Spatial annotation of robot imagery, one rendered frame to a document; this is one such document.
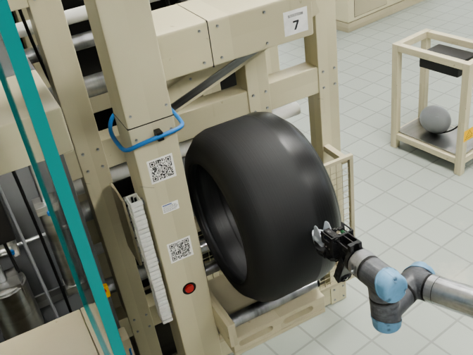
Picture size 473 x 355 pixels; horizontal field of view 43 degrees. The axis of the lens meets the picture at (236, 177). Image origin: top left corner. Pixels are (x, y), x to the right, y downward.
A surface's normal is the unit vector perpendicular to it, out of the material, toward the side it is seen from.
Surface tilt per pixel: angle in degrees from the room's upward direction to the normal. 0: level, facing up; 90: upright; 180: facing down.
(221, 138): 15
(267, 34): 90
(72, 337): 0
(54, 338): 0
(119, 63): 90
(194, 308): 90
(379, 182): 0
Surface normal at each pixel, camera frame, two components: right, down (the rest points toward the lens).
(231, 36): 0.46, 0.44
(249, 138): -0.04, -0.73
